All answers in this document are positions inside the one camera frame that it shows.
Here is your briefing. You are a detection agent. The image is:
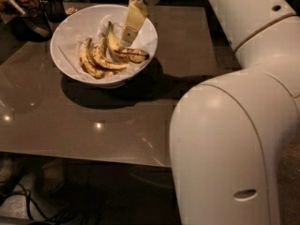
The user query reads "black floor cable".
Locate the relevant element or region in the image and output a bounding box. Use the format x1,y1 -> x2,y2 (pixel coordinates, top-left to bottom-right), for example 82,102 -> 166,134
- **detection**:
0,181 -> 101,225

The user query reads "dark basket with items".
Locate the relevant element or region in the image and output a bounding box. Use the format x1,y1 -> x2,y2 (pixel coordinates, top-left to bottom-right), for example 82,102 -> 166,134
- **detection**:
0,0 -> 53,42

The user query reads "spotted banana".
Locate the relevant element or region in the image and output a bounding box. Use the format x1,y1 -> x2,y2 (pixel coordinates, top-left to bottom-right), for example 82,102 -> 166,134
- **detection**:
92,37 -> 128,70
79,37 -> 113,79
107,22 -> 150,64

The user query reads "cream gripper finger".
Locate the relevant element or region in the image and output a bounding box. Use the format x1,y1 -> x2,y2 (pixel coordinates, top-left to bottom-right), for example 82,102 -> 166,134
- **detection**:
121,0 -> 148,47

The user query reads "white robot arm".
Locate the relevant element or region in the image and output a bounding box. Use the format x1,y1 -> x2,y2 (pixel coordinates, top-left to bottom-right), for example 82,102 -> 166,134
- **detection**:
170,0 -> 300,225

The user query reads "brown glossy table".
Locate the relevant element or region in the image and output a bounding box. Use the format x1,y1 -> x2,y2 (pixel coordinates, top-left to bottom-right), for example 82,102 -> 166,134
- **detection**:
0,6 -> 238,167

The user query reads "black mesh pen cup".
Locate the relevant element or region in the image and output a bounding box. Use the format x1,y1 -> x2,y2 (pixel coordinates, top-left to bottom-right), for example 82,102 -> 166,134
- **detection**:
41,0 -> 67,23

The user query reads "white paper napkin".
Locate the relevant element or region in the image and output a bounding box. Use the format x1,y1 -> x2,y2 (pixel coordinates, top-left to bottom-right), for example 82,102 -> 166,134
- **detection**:
51,10 -> 158,88

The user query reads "white ceramic bowl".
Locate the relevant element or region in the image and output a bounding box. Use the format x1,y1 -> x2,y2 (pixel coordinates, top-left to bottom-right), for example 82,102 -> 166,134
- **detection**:
51,5 -> 158,88

